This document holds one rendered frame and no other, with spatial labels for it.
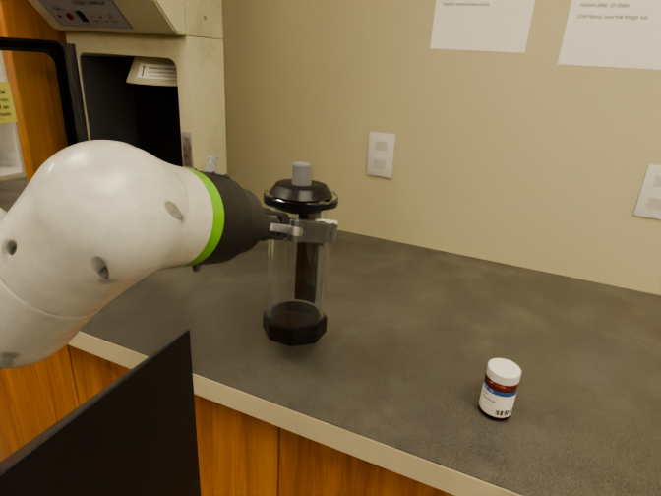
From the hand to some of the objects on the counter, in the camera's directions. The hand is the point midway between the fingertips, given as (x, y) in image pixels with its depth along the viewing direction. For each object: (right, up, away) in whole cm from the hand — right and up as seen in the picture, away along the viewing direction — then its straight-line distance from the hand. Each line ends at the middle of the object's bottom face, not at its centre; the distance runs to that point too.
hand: (298, 223), depth 68 cm
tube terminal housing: (-34, -1, +51) cm, 61 cm away
